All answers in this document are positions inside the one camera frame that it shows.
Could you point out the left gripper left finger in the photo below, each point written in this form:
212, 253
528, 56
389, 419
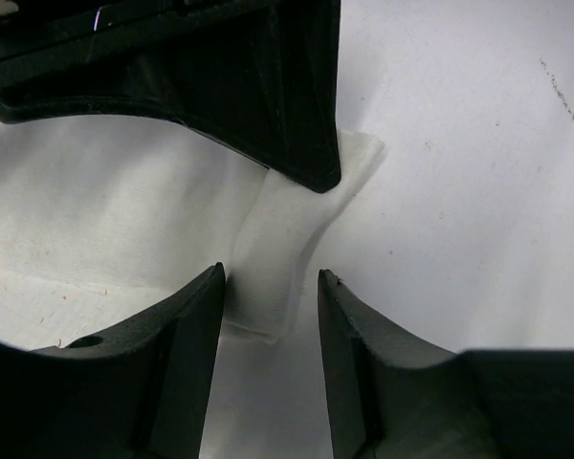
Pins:
138, 389

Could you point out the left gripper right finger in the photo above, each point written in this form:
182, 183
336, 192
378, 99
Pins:
391, 394

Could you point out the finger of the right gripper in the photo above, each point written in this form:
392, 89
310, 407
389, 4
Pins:
263, 84

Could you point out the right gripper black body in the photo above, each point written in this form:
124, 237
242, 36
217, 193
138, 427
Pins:
28, 27

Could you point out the white sock pair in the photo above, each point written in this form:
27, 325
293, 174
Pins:
102, 217

